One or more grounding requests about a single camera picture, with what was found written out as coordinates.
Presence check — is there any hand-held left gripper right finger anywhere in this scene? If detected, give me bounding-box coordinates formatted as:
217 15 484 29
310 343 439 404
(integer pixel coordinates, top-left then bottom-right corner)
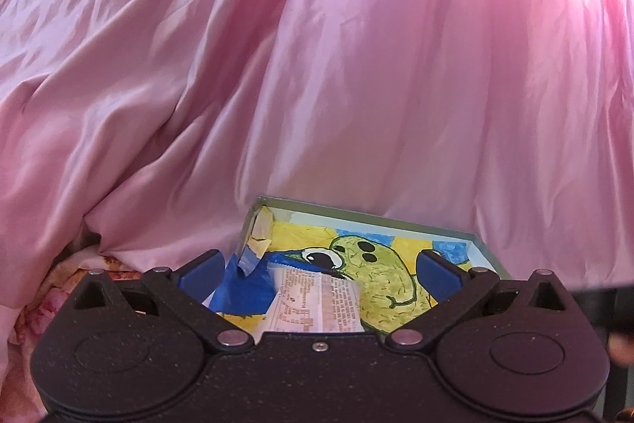
386 249 570 352

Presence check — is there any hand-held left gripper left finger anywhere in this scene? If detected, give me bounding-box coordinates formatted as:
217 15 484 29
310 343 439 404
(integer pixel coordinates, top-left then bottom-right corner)
73 249 254 353

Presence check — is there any grey cardboard box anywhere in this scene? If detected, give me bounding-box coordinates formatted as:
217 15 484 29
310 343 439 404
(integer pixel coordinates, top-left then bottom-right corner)
238 195 516 335

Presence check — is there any crumpled blue wrapper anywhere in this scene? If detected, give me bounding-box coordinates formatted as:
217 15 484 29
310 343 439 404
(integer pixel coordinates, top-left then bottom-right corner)
205 252 281 317

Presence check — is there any cartoon drawing paper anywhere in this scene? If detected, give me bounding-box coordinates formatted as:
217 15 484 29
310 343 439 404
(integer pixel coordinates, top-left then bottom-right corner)
218 217 471 335

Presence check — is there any beige masking tape piece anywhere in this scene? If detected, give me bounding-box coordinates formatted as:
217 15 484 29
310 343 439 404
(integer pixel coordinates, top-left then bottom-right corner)
248 206 275 255

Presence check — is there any white printed packet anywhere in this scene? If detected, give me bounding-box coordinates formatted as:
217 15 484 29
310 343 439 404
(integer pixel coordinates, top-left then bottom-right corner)
262 262 367 335

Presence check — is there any floral bedsheet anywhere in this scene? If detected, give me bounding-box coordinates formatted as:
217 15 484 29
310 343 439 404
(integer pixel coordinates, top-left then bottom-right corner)
20 249 149 345

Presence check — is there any pink satin cloth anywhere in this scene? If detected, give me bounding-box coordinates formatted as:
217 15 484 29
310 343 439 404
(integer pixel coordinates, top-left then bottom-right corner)
0 0 634 423

